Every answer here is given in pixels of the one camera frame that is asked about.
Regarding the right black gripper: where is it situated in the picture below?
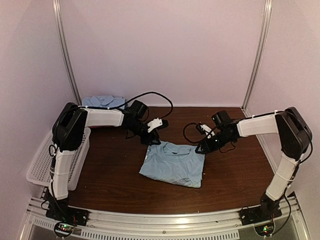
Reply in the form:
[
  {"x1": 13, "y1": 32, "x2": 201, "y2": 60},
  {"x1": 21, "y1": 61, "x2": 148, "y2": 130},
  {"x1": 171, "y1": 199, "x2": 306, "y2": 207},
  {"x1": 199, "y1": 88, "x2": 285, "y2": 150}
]
[{"x1": 195, "y1": 131, "x2": 233, "y2": 155}]

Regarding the blue printed garment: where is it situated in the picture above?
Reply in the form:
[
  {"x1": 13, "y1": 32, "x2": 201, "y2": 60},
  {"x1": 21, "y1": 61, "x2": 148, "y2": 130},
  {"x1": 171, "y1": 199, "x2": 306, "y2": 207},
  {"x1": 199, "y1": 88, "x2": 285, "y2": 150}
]
[{"x1": 139, "y1": 141, "x2": 205, "y2": 189}]

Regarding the light blue shirt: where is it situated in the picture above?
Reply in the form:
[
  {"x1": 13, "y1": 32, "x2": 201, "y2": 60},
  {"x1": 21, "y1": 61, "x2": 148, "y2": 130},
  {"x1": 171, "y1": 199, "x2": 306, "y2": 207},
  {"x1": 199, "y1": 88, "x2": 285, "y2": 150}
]
[{"x1": 81, "y1": 95, "x2": 126, "y2": 109}]

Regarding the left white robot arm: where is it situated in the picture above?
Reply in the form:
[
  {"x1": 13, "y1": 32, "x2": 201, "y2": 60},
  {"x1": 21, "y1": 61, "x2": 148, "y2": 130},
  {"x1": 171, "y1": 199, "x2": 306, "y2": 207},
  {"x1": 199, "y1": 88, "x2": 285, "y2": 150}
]
[{"x1": 48, "y1": 100, "x2": 168, "y2": 222}]

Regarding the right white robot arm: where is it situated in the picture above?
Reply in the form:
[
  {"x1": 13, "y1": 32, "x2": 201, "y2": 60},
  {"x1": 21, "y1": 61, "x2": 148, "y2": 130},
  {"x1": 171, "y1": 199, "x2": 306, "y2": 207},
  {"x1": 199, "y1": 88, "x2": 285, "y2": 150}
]
[{"x1": 195, "y1": 106, "x2": 313, "y2": 221}]

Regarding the white plastic laundry basket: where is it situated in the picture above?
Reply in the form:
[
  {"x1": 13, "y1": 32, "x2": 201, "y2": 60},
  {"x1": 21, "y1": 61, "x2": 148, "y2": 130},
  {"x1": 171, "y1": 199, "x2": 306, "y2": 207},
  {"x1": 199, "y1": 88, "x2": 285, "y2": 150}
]
[{"x1": 26, "y1": 128, "x2": 91, "y2": 191}]

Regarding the folded pink cloth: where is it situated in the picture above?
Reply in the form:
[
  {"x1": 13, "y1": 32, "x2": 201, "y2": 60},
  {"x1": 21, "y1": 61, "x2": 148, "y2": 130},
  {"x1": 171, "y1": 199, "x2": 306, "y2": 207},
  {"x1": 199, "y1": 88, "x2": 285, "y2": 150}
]
[{"x1": 89, "y1": 125, "x2": 110, "y2": 129}]

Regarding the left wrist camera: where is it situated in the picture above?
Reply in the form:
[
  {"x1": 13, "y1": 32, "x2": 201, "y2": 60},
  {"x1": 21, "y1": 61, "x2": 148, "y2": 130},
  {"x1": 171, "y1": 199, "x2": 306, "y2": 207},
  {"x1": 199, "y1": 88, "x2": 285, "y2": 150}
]
[{"x1": 147, "y1": 118, "x2": 169, "y2": 133}]

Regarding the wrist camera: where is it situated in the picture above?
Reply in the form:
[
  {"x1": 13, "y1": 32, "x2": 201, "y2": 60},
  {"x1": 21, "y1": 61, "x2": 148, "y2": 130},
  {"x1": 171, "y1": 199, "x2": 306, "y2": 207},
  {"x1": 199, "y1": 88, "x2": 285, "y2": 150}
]
[
  {"x1": 147, "y1": 118, "x2": 169, "y2": 133},
  {"x1": 196, "y1": 123, "x2": 215, "y2": 139}
]

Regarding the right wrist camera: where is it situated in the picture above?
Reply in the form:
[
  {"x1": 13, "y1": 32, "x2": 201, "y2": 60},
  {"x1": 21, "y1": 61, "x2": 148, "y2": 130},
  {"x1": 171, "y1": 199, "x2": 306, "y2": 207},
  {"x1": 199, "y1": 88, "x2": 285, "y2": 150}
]
[{"x1": 196, "y1": 123, "x2": 215, "y2": 139}]

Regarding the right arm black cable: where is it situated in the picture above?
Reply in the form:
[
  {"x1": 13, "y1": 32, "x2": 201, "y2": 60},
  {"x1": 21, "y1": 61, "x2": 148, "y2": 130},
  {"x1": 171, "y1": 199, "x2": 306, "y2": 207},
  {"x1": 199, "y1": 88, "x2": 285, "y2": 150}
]
[{"x1": 182, "y1": 122, "x2": 203, "y2": 145}]

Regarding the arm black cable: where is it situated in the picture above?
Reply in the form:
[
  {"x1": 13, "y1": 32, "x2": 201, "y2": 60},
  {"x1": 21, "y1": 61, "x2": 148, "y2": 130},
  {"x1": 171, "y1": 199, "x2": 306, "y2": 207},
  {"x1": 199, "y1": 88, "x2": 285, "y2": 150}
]
[
  {"x1": 182, "y1": 122, "x2": 203, "y2": 145},
  {"x1": 107, "y1": 91, "x2": 174, "y2": 121}
]

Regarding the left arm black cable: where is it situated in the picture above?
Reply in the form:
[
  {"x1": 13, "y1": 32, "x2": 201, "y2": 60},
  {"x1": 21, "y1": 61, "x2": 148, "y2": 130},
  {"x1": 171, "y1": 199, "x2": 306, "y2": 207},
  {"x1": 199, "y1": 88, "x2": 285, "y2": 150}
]
[{"x1": 107, "y1": 91, "x2": 174, "y2": 121}]

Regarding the aluminium front rail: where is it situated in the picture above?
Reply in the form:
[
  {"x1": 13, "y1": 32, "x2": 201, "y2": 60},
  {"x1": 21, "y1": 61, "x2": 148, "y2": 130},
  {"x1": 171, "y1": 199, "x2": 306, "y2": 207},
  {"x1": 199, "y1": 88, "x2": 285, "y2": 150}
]
[{"x1": 17, "y1": 197, "x2": 311, "y2": 240}]

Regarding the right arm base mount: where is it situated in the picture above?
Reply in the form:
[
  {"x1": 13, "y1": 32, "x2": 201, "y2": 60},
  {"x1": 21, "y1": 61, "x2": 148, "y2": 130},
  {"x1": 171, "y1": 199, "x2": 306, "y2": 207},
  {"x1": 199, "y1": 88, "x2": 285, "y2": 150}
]
[{"x1": 238, "y1": 193, "x2": 284, "y2": 226}]

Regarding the left aluminium corner post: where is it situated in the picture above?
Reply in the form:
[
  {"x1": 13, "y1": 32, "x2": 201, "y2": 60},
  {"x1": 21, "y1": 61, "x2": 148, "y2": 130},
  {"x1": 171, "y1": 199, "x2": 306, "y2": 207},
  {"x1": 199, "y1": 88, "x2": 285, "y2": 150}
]
[{"x1": 52, "y1": 0, "x2": 82, "y2": 105}]

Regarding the aluminium corner post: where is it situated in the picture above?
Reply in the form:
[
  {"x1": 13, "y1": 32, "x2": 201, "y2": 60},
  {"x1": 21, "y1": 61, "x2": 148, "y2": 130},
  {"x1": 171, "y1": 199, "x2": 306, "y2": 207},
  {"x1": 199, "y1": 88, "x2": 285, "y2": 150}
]
[
  {"x1": 241, "y1": 0, "x2": 273, "y2": 111},
  {"x1": 52, "y1": 0, "x2": 82, "y2": 105}
]

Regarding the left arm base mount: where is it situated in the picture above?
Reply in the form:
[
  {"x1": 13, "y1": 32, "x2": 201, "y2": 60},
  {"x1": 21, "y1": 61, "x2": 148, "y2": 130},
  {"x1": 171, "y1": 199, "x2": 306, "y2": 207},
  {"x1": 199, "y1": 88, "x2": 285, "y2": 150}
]
[{"x1": 45, "y1": 194, "x2": 89, "y2": 227}]

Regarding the right aluminium corner post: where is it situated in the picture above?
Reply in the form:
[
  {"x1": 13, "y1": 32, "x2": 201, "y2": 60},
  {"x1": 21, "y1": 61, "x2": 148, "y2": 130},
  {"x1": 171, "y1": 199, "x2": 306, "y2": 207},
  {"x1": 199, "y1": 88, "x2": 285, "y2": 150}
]
[{"x1": 241, "y1": 0, "x2": 273, "y2": 111}]

